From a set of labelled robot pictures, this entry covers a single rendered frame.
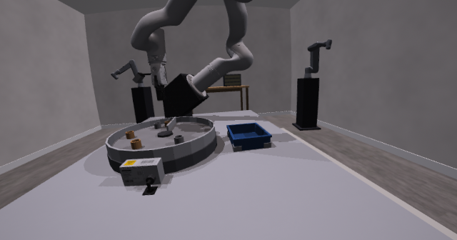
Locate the blue shallow tray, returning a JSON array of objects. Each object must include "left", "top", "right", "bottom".
[{"left": 226, "top": 123, "right": 272, "bottom": 152}]

